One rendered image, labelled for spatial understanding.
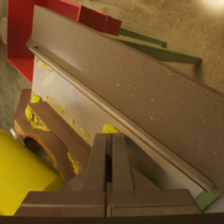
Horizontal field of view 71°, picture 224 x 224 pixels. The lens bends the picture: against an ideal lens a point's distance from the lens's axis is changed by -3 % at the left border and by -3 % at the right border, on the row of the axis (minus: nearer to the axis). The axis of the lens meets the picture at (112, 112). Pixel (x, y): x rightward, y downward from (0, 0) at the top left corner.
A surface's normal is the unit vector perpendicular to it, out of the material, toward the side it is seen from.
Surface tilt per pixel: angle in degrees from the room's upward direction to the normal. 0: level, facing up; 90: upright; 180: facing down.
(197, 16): 0
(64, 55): 0
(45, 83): 0
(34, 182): 81
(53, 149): 90
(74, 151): 90
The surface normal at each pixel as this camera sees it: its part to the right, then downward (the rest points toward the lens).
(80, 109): -0.64, 0.21
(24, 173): 0.25, -0.74
